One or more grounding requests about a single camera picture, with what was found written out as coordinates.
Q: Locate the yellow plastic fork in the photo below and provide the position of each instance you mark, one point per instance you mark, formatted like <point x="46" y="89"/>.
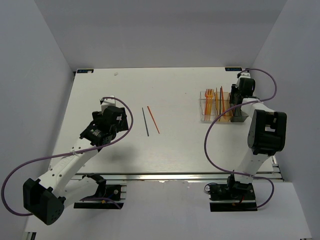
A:
<point x="210" y="103"/>

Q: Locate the yellow plastic knife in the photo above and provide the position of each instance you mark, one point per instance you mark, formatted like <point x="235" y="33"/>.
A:
<point x="216" y="101"/>

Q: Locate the aluminium table front rail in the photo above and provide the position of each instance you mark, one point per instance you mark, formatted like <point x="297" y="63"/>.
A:
<point x="165" y="177"/>

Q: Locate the red-orange plastic knife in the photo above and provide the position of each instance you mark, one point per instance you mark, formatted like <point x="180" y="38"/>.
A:
<point x="222" y="101"/>

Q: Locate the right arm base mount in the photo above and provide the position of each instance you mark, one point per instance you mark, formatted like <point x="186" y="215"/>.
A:
<point x="223" y="198"/>

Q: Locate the teal plastic knife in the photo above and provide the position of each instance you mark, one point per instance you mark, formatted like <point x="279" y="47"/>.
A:
<point x="220" y="100"/>

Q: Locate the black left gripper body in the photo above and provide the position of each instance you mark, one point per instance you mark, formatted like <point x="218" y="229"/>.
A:
<point x="122" y="125"/>

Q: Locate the red-orange plastic fork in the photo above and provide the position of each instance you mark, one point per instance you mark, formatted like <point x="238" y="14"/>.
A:
<point x="207" y="103"/>

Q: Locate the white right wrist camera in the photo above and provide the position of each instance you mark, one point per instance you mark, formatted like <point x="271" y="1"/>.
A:
<point x="244" y="74"/>

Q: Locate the grey translucent plastic container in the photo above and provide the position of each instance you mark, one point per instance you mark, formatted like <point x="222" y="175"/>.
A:
<point x="238" y="116"/>

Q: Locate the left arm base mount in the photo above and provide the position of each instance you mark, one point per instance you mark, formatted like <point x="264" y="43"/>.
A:
<point x="111" y="197"/>

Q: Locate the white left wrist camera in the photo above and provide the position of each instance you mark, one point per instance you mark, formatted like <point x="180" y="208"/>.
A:
<point x="107" y="102"/>

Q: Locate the orange translucent plastic container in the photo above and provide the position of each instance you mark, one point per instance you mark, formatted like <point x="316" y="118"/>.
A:
<point x="227" y="116"/>

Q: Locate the clear plastic container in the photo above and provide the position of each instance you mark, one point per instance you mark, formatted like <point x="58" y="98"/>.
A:
<point x="202" y="107"/>

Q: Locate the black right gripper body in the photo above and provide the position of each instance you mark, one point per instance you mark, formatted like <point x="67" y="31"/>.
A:
<point x="234" y="92"/>

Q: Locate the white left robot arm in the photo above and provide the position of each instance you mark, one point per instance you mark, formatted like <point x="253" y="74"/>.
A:
<point x="48" y="196"/>

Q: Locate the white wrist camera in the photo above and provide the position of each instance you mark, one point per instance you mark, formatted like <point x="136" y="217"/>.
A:
<point x="107" y="102"/>
<point x="244" y="74"/>

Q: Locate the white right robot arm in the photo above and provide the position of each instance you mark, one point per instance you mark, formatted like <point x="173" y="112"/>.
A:
<point x="238" y="180"/>

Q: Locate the teal plastic chopstick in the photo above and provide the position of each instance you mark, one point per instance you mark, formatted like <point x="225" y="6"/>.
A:
<point x="145" y="122"/>

